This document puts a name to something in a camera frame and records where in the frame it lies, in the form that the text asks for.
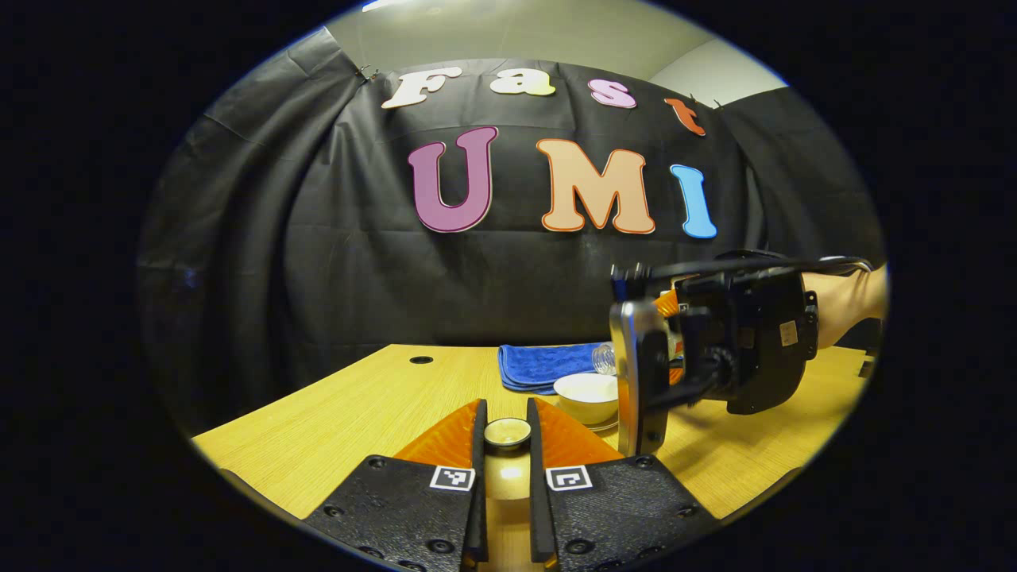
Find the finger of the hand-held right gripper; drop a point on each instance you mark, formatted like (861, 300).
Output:
(639, 334)
(647, 413)

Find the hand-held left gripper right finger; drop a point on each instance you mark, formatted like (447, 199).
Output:
(539, 516)

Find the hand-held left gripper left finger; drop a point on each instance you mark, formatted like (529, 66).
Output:
(479, 516)

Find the clear water bottle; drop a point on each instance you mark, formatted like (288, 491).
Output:
(605, 359)

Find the white teacup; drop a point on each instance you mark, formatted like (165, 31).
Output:
(586, 397)

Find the white teacup lid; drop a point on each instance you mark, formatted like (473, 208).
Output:
(507, 433)

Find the blue towel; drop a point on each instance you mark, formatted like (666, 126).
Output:
(540, 367)

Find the black backdrop cloth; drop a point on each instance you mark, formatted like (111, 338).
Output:
(318, 278)

